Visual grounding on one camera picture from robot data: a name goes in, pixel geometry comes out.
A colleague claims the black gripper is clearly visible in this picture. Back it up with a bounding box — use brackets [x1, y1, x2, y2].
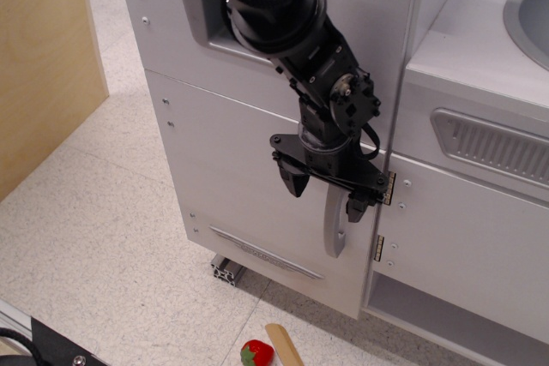
[270, 133, 389, 223]

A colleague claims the silver fridge door handle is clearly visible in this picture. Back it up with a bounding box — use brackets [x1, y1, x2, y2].
[323, 185, 347, 258]

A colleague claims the white fridge door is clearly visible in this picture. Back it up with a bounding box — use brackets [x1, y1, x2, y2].
[146, 71, 377, 317]

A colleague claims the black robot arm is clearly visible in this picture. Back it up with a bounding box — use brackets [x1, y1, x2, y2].
[226, 0, 389, 223]

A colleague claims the silver fridge door emblem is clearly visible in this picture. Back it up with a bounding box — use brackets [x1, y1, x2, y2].
[208, 225, 324, 279]

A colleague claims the white toy fridge cabinet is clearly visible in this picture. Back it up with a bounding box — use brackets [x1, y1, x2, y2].
[113, 0, 421, 320]

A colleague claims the upper brass cupboard hinge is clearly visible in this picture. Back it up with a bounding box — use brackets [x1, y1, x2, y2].
[383, 171, 396, 206]

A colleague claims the brass cupboard hinge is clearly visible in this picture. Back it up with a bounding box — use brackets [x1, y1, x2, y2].
[373, 235, 384, 261]
[383, 171, 396, 206]

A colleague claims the lower brass cupboard hinge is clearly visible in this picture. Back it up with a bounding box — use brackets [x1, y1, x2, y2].
[373, 235, 384, 261]

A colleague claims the aluminium extrusion foot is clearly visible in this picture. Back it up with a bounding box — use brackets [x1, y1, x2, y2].
[210, 254, 246, 287]

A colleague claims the white cupboard door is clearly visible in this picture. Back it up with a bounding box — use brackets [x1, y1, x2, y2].
[374, 155, 548, 341]

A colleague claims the white toy kitchen counter unit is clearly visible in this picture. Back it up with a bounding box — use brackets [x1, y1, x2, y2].
[365, 0, 548, 365]

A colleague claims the wooden spatula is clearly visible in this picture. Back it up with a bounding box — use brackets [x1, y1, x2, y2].
[265, 323, 305, 366]

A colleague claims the red toy strawberry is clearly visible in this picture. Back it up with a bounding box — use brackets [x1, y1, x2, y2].
[240, 339, 275, 366]

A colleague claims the grey vent panel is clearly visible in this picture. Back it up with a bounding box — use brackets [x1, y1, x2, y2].
[431, 108, 548, 188]

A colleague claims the grey round sink basin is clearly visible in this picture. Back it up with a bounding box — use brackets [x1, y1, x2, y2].
[503, 0, 548, 70]

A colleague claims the plywood board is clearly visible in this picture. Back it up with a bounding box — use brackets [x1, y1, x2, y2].
[1, 0, 108, 198]

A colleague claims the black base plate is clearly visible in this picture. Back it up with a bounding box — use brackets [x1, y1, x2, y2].
[31, 318, 106, 366]

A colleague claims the aluminium rail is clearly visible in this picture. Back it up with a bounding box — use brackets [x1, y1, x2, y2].
[0, 299, 33, 356]

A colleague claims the black braided cable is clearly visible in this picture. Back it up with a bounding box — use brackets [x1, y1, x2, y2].
[0, 327, 44, 366]

